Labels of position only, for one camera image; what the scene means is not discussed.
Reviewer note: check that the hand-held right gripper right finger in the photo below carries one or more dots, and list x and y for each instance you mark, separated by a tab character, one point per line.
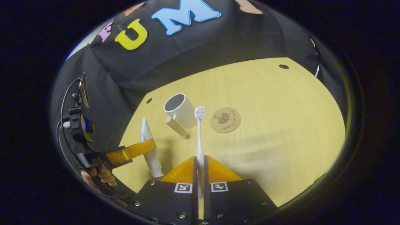
234	203

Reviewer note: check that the black backdrop cloth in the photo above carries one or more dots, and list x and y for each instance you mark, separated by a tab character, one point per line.
218	40

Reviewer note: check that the pink toothbrush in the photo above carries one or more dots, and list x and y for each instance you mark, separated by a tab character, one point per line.
200	156

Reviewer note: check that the white toothpaste tube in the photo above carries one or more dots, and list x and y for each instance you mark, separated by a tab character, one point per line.
145	134

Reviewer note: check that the round wooden coaster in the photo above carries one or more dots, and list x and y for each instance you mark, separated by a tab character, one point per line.
225	120

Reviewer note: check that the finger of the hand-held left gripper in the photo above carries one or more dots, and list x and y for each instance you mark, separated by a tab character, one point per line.
137	150

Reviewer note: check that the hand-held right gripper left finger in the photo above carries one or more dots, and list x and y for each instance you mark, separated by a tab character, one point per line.
165	203

